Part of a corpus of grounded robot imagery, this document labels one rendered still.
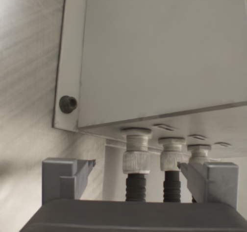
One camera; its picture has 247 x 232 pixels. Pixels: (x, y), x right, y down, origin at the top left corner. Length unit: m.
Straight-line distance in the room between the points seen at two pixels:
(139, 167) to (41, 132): 0.05
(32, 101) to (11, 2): 0.05
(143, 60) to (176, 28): 0.02
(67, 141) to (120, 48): 0.06
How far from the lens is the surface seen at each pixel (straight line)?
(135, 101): 0.16
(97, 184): 0.20
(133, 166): 0.17
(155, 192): 0.25
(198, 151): 0.24
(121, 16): 0.19
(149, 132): 0.18
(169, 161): 0.20
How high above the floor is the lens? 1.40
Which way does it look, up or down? 45 degrees up
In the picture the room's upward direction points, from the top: 45 degrees clockwise
